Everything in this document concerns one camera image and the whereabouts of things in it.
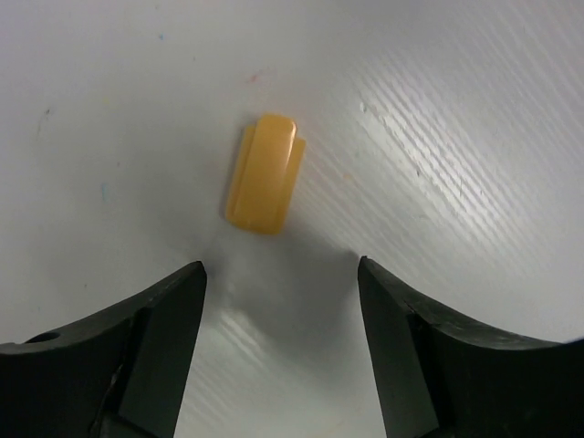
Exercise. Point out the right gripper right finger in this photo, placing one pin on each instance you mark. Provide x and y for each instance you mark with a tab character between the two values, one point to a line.
439	373

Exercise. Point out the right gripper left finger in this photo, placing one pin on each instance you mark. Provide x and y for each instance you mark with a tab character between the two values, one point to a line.
120	372

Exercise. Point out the orange eraser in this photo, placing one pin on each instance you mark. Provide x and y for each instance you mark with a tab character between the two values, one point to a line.
265	175

